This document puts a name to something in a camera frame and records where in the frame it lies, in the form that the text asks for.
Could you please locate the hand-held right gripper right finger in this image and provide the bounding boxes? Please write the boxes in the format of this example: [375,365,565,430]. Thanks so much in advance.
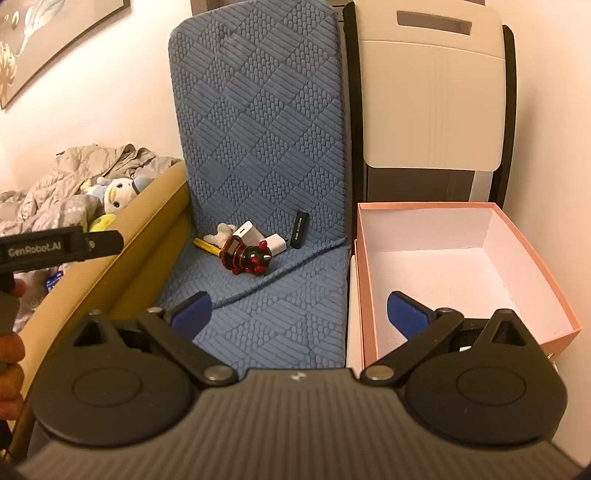
[360,291,542,384]

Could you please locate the grey dotted bedding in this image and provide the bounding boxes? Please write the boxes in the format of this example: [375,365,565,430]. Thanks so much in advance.
[0,188,105,324]

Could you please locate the framed wall picture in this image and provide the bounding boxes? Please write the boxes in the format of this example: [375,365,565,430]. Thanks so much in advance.
[0,0,131,110]

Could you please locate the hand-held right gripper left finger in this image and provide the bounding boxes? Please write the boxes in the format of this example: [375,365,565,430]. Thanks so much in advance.
[69,292,234,387]

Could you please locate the person's left hand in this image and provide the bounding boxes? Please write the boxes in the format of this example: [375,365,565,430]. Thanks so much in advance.
[0,278,27,421]

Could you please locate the white fluffy hair claw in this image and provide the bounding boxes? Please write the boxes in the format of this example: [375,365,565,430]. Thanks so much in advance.
[203,223,239,246]

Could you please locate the red black glass figurine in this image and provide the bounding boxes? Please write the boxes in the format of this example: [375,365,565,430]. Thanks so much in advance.
[220,235,271,277]

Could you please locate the black stick device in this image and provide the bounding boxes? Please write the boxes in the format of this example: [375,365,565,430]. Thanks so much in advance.
[289,210,310,250]

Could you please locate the penguin plush toy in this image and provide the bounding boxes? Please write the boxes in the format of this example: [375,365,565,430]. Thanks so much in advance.
[81,174,154,217]

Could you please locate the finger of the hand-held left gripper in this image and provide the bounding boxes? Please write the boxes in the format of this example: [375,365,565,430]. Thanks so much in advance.
[84,229,125,260]

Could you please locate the small white charger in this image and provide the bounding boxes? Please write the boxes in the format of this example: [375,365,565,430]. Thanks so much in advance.
[262,233,290,256]

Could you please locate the pink cardboard box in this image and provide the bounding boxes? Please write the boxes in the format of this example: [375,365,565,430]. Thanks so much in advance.
[355,202,581,370]

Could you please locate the yellow screwdriver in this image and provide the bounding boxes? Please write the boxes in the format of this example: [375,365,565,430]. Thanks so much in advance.
[193,237,225,258]

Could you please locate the large white charger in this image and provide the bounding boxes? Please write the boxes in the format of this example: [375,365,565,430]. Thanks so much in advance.
[233,221,262,246]

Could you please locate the grey quilted jacket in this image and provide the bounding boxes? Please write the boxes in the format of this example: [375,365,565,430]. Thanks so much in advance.
[28,143,184,208]

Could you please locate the blue textured chair cover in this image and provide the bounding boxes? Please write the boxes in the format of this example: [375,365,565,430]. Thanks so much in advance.
[154,0,352,372]

